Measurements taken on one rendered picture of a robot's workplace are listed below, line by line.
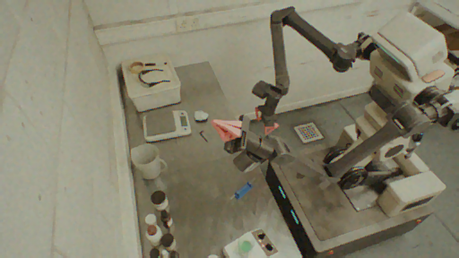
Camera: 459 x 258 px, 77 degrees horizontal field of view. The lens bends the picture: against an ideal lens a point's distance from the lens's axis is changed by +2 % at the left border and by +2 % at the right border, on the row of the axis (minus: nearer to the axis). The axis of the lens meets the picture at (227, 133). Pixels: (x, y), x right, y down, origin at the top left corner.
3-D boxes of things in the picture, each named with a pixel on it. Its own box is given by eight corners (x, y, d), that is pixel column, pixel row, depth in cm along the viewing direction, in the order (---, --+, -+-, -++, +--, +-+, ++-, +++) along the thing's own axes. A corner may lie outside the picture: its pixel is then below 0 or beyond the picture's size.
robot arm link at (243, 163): (277, 136, 91) (290, 158, 87) (253, 157, 97) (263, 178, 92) (253, 129, 83) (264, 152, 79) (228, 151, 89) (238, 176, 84)
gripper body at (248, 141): (231, 121, 84) (249, 131, 87) (225, 152, 79) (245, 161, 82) (246, 114, 79) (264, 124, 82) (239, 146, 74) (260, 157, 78)
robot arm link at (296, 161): (319, 160, 121) (333, 183, 115) (307, 167, 123) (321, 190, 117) (272, 129, 88) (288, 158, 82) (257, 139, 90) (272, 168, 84)
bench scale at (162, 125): (191, 134, 164) (191, 129, 160) (145, 143, 160) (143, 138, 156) (186, 112, 176) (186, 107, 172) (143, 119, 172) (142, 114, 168)
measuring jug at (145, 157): (175, 167, 149) (171, 150, 138) (163, 187, 141) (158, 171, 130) (144, 157, 153) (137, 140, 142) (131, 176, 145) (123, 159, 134)
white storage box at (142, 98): (170, 70, 204) (167, 52, 193) (184, 103, 181) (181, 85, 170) (125, 79, 196) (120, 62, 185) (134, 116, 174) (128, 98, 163)
